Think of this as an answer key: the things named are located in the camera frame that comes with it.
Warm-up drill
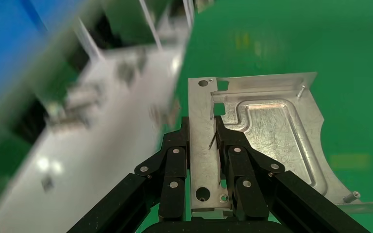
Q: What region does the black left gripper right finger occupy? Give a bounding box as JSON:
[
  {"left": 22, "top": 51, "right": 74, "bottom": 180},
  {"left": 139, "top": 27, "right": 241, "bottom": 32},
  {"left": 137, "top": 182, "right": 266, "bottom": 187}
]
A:
[{"left": 215, "top": 116, "right": 371, "bottom": 233}]

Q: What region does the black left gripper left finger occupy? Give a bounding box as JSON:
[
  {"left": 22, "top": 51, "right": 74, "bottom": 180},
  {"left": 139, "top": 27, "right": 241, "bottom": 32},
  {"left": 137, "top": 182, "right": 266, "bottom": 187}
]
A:
[{"left": 67, "top": 116, "right": 190, "bottom": 233}]

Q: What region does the stamped metal bracket plate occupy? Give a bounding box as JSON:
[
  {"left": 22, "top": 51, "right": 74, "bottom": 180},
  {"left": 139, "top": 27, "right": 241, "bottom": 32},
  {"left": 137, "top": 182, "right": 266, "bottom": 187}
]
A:
[{"left": 187, "top": 72, "right": 373, "bottom": 216}]

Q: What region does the perforated white shelf strut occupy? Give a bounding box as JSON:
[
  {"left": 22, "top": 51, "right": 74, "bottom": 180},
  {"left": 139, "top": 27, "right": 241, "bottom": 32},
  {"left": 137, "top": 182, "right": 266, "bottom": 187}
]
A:
[{"left": 137, "top": 0, "right": 164, "bottom": 51}]

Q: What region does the green table cloth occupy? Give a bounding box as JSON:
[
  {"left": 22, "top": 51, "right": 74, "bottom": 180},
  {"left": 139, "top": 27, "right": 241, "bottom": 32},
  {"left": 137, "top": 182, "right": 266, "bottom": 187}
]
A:
[{"left": 135, "top": 0, "right": 373, "bottom": 233}]

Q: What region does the blue plastic tray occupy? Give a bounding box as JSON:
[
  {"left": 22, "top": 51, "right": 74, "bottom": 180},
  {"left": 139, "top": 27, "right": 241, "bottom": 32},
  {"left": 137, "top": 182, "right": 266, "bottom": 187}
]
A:
[{"left": 0, "top": 0, "right": 89, "bottom": 111}]

